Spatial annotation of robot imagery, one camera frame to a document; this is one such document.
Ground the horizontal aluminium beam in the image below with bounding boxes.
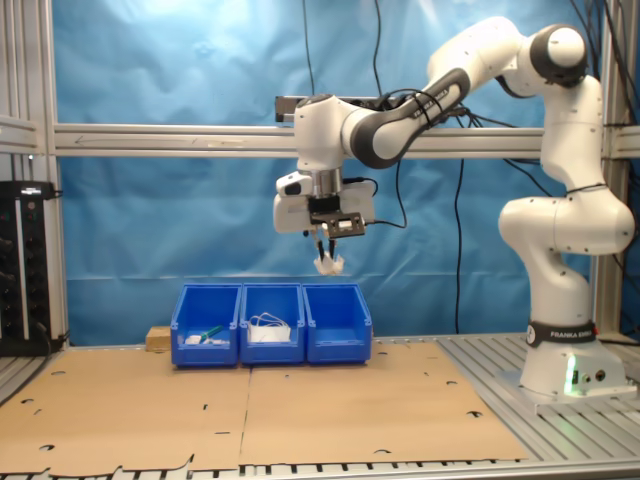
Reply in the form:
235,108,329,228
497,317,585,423
52,122,609,160

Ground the chipboard block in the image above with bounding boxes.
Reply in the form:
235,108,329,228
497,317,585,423
145,325,175,354

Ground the aluminium frame post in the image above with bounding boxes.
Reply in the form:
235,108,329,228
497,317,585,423
0,0,69,349
594,0,640,341

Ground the blue bin with masks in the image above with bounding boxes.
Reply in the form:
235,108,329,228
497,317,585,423
239,282,307,366

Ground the white cotton packet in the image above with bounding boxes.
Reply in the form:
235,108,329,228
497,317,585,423
312,252,347,277

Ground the blue bin with assorted packets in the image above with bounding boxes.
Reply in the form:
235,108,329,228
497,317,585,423
170,283,244,369

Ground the long black hanging cable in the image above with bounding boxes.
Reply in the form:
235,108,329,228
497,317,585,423
452,107,465,329

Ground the black equipment rack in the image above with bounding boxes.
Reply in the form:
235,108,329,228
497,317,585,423
0,180,55,357

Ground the stack of white masks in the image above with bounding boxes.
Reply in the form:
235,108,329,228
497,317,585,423
248,312,294,345

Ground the blue bin for cotton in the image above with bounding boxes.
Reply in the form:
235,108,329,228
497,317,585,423
302,283,375,365

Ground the black robot camera cable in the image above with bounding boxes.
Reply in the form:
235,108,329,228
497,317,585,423
342,89,474,231

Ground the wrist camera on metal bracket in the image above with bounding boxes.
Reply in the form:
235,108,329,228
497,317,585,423
307,197,370,240

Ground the black cable bundle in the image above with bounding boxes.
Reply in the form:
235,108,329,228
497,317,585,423
569,0,640,131

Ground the thin black hanging cable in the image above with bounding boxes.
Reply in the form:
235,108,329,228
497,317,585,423
372,0,386,99

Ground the brown cardboard sheet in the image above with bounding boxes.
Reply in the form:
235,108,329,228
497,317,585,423
238,341,530,466
0,347,252,477

